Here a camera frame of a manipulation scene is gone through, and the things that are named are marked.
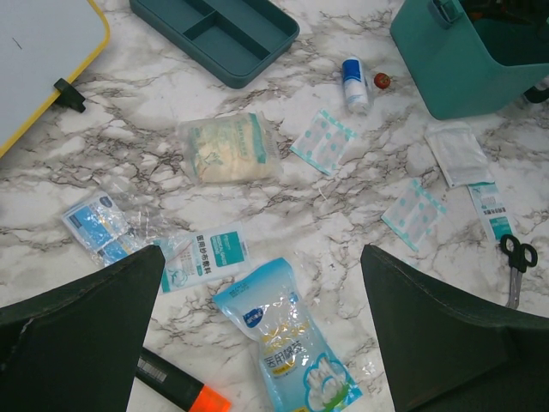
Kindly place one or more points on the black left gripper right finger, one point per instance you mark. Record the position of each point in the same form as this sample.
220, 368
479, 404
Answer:
444, 349

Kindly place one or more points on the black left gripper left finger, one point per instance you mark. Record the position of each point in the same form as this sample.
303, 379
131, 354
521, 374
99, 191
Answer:
76, 347

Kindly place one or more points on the blue cotton swab bag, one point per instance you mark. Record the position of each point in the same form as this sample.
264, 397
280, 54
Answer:
300, 370

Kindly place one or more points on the clear white gauze pad pack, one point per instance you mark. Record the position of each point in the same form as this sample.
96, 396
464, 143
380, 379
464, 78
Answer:
458, 153

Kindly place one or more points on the yellowish gauze roll bag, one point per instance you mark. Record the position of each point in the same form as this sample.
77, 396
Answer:
233, 149

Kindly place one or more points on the teal medicine kit box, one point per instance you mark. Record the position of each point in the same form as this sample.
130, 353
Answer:
464, 68

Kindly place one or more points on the blue alcohol pad sachets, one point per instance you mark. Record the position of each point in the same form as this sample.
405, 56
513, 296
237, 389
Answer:
101, 227

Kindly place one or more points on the black orange highlighter marker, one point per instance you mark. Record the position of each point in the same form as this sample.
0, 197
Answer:
177, 386

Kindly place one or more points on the teal plaster sheet middle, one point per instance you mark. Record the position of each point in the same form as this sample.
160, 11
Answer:
414, 214

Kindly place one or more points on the teal plaster sheet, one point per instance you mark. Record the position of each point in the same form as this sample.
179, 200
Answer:
414, 214
324, 142

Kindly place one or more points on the small gauze dressing packet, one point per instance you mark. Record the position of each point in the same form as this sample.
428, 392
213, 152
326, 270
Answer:
199, 257

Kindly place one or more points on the long gauze dressing packet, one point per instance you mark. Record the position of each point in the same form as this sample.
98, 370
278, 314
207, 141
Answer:
494, 216

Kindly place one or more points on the teal plaster sheet far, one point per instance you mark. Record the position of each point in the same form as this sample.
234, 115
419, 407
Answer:
324, 142

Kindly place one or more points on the small red brown cap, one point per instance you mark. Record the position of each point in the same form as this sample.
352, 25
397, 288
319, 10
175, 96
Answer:
381, 81

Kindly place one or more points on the yellow framed whiteboard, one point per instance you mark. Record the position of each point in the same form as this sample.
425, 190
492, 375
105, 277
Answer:
42, 41

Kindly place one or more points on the teal divided tray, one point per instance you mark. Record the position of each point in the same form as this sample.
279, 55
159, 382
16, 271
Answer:
234, 40

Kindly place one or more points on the black handled scissors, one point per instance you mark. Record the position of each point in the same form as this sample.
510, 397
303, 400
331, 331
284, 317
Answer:
520, 257

